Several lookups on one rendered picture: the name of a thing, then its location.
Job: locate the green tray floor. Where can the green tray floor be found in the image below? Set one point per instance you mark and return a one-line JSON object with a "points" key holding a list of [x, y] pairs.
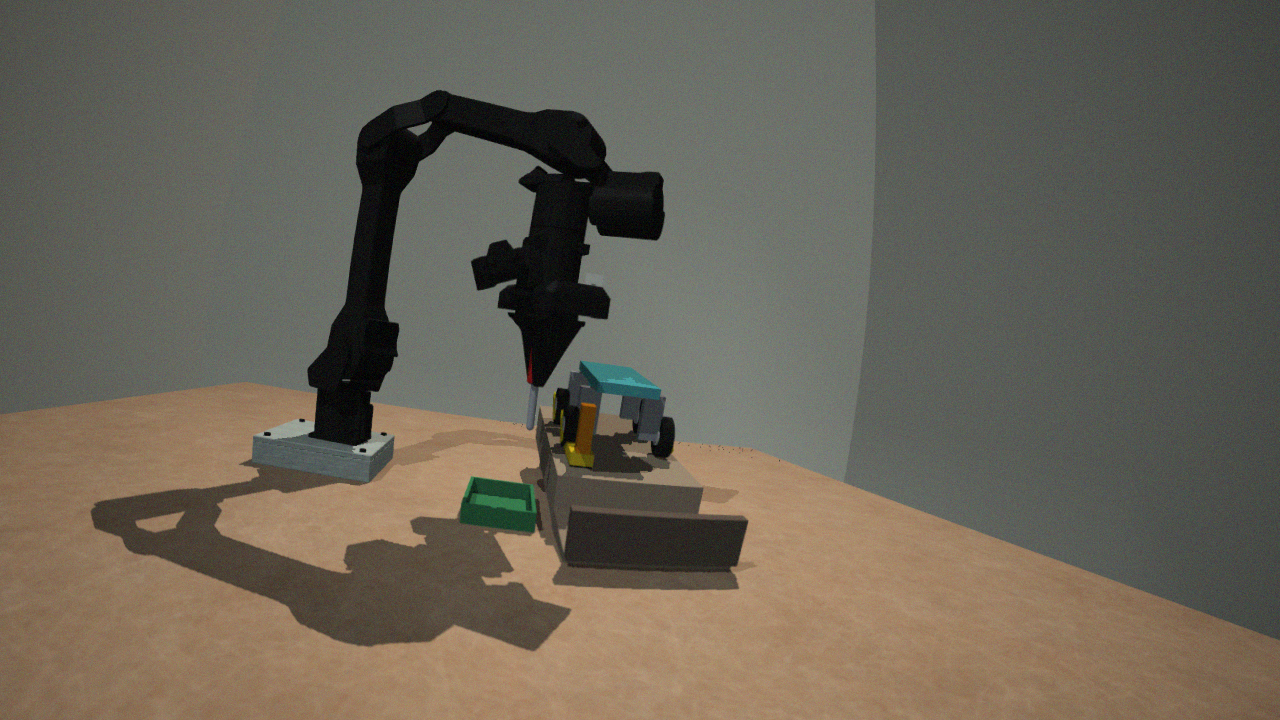
{"points": [[495, 500]]}

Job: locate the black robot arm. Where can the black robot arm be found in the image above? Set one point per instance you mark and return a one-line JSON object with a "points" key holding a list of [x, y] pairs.
{"points": [[363, 343]]}

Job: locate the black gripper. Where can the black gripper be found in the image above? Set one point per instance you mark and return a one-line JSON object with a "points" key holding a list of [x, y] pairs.
{"points": [[547, 312]]}

